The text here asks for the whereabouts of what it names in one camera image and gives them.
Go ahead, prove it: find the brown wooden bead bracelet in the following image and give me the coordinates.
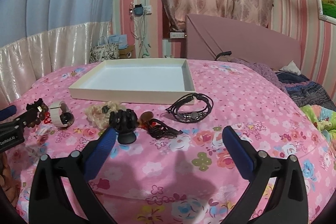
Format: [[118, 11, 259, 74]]
[[31, 103, 51, 128]]

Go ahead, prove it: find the white strap smartwatch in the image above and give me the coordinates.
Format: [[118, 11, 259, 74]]
[[49, 101, 75, 128]]

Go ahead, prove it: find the cream fluffy scrunchie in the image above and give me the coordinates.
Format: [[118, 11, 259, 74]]
[[84, 101, 126, 130]]

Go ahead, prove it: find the black hair claw clip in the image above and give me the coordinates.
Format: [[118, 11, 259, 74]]
[[109, 109, 138, 145]]

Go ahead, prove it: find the black braided leather bracelet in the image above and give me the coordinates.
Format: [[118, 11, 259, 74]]
[[165, 93, 214, 124]]

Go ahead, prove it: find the person's left hand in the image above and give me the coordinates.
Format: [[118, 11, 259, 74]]
[[1, 152, 19, 207]]

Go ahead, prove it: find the white satin curtain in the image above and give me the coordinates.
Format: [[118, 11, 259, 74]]
[[1, 22, 112, 108]]

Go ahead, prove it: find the green cartoon blanket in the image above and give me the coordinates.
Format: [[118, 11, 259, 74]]
[[301, 105, 335, 144]]

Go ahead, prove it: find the patterned tote bag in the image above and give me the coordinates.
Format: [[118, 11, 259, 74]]
[[89, 36, 120, 63]]

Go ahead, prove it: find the cardboard box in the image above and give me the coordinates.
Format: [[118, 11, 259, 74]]
[[119, 45, 135, 59]]

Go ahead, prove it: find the dark knitted blanket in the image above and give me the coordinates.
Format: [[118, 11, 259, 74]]
[[276, 71, 335, 111]]

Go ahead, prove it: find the light blue gift bag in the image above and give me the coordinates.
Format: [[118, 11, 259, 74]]
[[108, 34, 128, 50]]

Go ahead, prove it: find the pink floral bedsheet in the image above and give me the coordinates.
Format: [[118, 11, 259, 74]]
[[7, 60, 335, 223]]

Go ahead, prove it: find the white shallow tray box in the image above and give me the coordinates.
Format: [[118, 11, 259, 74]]
[[69, 58, 195, 105]]

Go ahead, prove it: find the purple blanket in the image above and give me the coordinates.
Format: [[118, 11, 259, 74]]
[[231, 58, 289, 95]]

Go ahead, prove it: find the white pillow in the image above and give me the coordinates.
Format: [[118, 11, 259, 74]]
[[280, 60, 301, 76]]

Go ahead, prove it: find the white power strip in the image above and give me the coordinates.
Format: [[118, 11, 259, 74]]
[[169, 32, 186, 39]]

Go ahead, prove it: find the pink headboard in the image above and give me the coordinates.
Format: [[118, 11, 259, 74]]
[[186, 14, 301, 69]]

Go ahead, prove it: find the wall socket with blue charger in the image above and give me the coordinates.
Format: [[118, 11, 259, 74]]
[[129, 2, 152, 17]]

